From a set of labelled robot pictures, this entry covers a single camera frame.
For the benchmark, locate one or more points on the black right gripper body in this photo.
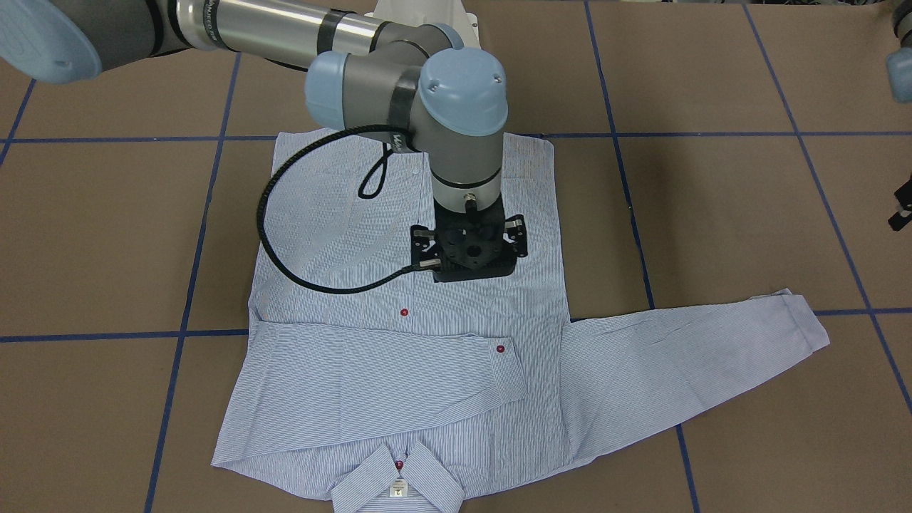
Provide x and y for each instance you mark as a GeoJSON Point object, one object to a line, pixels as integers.
{"type": "Point", "coordinates": [518, 244]}

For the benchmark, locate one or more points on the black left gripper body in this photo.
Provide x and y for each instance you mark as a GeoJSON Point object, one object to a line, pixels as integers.
{"type": "Point", "coordinates": [902, 216]}

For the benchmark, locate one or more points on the light blue striped shirt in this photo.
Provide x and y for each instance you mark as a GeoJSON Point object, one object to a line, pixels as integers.
{"type": "Point", "coordinates": [416, 396]}

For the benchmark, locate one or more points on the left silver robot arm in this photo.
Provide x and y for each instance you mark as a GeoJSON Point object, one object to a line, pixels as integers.
{"type": "Point", "coordinates": [898, 65]}

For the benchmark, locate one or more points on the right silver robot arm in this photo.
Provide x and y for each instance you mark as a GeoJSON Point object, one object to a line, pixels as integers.
{"type": "Point", "coordinates": [413, 88]}

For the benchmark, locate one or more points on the white camera mast base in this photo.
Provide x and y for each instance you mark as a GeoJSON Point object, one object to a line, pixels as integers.
{"type": "Point", "coordinates": [415, 13]}

